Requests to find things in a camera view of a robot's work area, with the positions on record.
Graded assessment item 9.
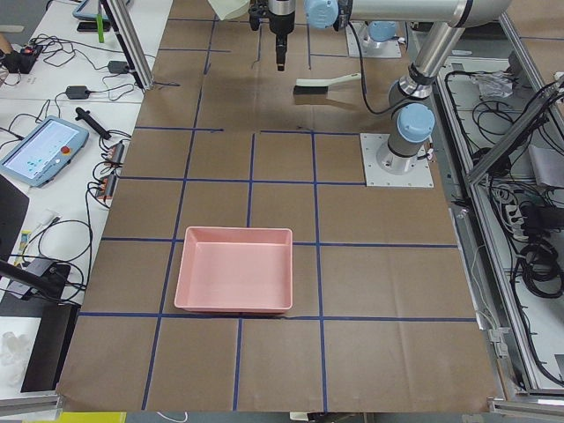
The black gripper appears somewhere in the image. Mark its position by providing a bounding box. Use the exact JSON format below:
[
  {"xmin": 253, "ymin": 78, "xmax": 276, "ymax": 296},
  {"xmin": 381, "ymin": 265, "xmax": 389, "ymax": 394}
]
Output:
[{"xmin": 249, "ymin": 0, "xmax": 296, "ymax": 71}]

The white hand brush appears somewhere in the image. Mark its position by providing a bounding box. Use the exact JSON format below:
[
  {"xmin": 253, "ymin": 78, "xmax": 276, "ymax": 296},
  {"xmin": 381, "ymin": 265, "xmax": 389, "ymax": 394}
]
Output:
[{"xmin": 293, "ymin": 72, "xmax": 361, "ymax": 95}]

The pale green dustpan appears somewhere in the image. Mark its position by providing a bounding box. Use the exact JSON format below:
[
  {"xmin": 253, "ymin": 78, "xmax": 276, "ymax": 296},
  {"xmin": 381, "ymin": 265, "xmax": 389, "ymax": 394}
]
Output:
[{"xmin": 208, "ymin": 0, "xmax": 250, "ymax": 20}]

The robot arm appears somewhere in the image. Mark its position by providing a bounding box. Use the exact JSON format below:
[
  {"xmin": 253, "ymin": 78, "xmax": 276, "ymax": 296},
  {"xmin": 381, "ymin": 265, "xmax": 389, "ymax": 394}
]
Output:
[
  {"xmin": 365, "ymin": 21, "xmax": 401, "ymax": 58},
  {"xmin": 304, "ymin": 1, "xmax": 510, "ymax": 175}
]

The pink plastic bin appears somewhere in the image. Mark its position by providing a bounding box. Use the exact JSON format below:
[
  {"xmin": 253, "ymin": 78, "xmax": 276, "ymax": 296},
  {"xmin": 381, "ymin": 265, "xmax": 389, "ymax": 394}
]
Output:
[{"xmin": 174, "ymin": 226, "xmax": 293, "ymax": 314}]

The black power adapter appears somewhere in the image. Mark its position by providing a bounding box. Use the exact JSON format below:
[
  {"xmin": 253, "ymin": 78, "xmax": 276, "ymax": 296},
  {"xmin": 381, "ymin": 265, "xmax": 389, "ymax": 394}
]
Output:
[{"xmin": 64, "ymin": 85, "xmax": 92, "ymax": 100}]

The blue teach pendant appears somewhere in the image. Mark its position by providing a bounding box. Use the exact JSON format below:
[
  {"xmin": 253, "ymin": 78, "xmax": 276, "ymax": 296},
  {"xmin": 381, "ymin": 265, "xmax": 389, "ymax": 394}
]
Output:
[{"xmin": 1, "ymin": 116, "xmax": 89, "ymax": 187}]

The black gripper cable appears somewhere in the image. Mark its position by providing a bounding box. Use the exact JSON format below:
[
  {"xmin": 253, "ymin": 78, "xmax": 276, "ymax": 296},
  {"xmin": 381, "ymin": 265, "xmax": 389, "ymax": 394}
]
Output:
[{"xmin": 345, "ymin": 21, "xmax": 400, "ymax": 116}]

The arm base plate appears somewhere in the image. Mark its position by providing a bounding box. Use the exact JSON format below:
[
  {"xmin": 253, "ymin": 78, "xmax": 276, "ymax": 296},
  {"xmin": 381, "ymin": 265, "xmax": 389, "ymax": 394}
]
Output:
[
  {"xmin": 346, "ymin": 21, "xmax": 402, "ymax": 59},
  {"xmin": 360, "ymin": 133, "xmax": 434, "ymax": 189}
]

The aluminium frame post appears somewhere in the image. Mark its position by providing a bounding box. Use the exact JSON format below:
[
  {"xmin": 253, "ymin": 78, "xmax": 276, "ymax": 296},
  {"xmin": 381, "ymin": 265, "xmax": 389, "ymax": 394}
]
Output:
[{"xmin": 101, "ymin": 0, "xmax": 154, "ymax": 91}]

